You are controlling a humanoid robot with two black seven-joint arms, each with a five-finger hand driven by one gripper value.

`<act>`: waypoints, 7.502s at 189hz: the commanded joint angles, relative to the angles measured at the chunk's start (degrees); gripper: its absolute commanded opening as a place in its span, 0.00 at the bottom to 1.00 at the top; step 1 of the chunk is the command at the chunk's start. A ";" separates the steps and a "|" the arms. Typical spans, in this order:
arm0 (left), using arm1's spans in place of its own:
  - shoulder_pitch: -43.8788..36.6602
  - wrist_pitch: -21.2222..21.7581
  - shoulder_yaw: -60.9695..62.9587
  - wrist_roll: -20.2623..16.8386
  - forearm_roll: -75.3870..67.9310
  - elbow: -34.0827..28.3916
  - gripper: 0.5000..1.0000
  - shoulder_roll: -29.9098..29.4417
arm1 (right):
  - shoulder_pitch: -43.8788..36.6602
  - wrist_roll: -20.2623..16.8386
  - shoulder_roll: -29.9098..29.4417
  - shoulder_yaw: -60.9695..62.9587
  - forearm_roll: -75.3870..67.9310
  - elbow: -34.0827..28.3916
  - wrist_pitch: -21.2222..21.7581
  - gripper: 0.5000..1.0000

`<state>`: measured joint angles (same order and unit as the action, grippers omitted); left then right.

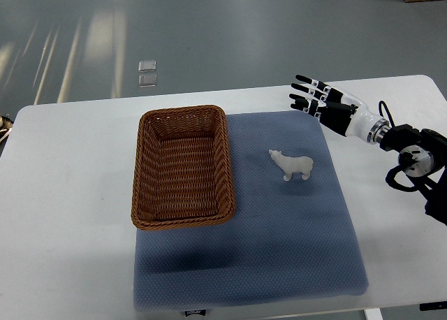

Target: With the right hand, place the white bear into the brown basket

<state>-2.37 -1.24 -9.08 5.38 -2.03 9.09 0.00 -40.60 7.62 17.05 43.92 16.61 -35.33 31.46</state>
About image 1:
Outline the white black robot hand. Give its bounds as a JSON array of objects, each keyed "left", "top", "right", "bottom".
[{"left": 289, "top": 75, "right": 391, "bottom": 145}]

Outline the white toy bear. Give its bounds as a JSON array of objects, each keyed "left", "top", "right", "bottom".
[{"left": 268, "top": 150, "right": 314, "bottom": 182}]

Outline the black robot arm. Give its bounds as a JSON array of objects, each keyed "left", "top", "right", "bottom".
[{"left": 377, "top": 124, "right": 446, "bottom": 224}]

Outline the brown wicker basket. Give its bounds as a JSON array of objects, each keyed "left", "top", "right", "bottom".
[{"left": 131, "top": 105, "right": 236, "bottom": 231}]

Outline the blue padded mat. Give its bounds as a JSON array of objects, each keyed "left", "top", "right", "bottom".
[{"left": 133, "top": 110, "right": 368, "bottom": 312}]

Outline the lower clear floor plate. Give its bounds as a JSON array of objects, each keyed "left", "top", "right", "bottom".
[{"left": 138, "top": 73, "right": 157, "bottom": 87}]

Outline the clear floor plate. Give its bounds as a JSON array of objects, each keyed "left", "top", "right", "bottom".
[
  {"left": 138, "top": 59, "right": 156, "bottom": 72},
  {"left": 138, "top": 73, "right": 157, "bottom": 87}
]

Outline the upper clear floor plate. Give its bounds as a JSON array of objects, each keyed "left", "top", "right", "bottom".
[{"left": 138, "top": 59, "right": 156, "bottom": 72}]

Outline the white table leg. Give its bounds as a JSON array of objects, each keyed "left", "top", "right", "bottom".
[{"left": 364, "top": 308, "right": 383, "bottom": 320}]

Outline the black table control panel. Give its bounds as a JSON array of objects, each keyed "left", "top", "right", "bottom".
[{"left": 419, "top": 301, "right": 447, "bottom": 312}]

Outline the dark object at table edge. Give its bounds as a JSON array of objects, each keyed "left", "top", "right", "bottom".
[{"left": 0, "top": 115, "right": 13, "bottom": 143}]

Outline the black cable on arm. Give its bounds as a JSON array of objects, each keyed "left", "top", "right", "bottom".
[{"left": 378, "top": 100, "right": 395, "bottom": 129}]

